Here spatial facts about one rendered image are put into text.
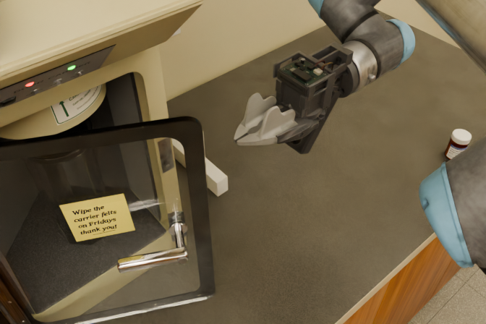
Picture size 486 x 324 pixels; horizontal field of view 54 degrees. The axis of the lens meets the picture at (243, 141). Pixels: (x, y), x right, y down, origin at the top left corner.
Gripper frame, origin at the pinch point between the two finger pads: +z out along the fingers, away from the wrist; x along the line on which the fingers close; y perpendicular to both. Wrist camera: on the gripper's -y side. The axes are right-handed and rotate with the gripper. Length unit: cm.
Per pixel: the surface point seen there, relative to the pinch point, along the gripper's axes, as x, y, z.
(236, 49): -54, -31, -44
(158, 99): -12.2, 2.8, 5.4
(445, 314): 24, -128, -83
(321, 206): -0.4, -33.8, -22.7
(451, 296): 22, -128, -92
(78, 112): -14.3, 5.0, 16.2
